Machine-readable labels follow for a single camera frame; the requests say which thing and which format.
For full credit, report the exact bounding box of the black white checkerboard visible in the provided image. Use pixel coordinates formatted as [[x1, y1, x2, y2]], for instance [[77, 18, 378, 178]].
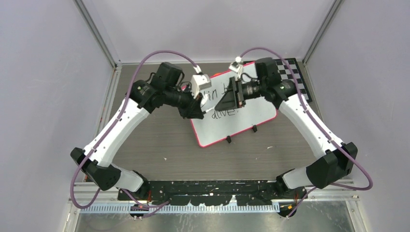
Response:
[[243, 58, 313, 103]]

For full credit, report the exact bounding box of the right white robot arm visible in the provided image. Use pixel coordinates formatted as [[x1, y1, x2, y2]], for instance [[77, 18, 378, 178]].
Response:
[[215, 57, 358, 199]]

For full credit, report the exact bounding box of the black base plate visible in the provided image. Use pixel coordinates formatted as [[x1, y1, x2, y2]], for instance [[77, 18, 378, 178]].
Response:
[[118, 180, 306, 206]]

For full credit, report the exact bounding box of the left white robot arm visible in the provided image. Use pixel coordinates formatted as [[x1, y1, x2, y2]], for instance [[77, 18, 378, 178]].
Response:
[[71, 62, 211, 200]]

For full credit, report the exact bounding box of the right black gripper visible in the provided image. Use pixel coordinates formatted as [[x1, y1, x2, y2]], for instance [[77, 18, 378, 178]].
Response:
[[216, 76, 267, 111]]

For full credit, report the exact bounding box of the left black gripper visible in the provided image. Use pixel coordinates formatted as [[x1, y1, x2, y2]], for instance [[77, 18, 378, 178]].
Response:
[[164, 83, 204, 119]]

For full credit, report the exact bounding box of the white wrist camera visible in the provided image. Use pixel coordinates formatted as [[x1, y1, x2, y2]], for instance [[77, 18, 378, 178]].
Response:
[[229, 61, 243, 81], [190, 74, 212, 99]]

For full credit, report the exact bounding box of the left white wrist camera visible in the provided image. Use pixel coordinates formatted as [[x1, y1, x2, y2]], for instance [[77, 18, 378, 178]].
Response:
[[190, 74, 212, 99]]

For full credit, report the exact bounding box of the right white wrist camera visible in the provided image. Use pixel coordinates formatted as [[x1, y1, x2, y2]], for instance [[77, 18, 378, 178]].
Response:
[[229, 61, 243, 81]]

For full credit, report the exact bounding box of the slotted cable duct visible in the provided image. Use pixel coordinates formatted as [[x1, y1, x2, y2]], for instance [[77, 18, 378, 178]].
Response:
[[80, 203, 280, 214]]

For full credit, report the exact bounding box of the pink framed whiteboard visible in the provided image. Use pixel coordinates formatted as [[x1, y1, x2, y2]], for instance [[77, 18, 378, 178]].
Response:
[[190, 71, 277, 147]]

